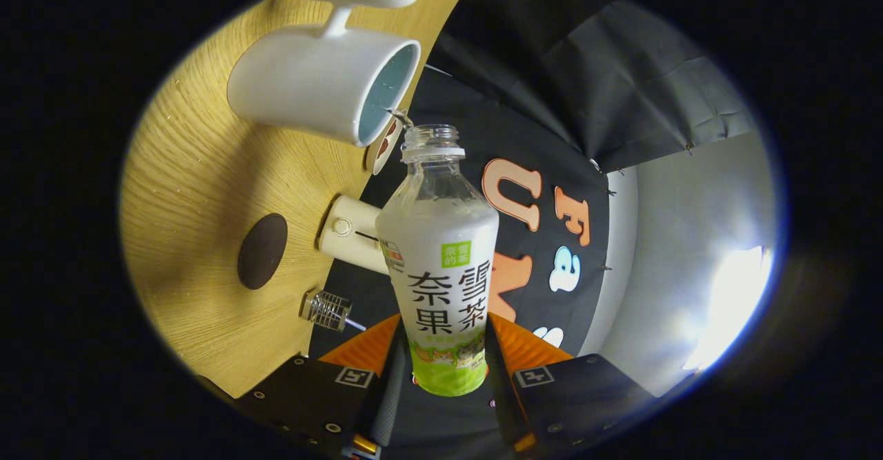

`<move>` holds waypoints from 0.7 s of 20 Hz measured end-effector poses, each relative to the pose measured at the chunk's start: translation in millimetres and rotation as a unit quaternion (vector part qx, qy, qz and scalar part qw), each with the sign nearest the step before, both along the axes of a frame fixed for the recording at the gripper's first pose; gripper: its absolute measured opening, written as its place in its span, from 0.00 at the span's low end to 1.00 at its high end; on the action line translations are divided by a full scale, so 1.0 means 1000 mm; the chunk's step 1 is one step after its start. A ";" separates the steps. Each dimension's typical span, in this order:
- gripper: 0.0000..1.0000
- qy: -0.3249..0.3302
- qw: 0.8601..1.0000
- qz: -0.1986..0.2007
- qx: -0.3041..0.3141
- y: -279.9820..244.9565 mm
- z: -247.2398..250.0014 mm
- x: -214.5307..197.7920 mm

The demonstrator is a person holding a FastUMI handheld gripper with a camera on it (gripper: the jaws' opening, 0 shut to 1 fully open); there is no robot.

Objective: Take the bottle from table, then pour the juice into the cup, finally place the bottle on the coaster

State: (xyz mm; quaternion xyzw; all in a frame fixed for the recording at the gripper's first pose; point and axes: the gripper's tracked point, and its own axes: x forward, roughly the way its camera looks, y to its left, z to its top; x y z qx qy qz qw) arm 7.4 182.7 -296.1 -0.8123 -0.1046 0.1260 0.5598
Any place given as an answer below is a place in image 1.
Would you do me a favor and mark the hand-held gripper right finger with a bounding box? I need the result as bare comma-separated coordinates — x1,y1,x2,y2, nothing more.
486,312,656,458

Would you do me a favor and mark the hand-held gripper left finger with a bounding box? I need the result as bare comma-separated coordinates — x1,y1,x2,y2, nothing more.
235,312,405,460

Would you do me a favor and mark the clear juice bottle white label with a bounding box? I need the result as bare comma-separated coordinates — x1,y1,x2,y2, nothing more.
375,124,500,397

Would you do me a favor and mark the dark brown round coaster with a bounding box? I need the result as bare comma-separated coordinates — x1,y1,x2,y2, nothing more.
237,212,289,291

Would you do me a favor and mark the white cup with handle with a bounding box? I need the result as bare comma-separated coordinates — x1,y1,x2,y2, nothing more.
226,0,422,148

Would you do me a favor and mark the cream white container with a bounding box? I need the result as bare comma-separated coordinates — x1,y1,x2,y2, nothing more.
318,194,390,276

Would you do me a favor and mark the white oval plate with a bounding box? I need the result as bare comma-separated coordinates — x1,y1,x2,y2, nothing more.
364,117,404,175

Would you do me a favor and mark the wooden table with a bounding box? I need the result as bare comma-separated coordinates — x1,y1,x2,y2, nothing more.
119,0,487,400

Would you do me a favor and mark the metal wire holder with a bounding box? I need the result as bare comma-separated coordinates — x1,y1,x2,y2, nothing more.
301,291,353,333

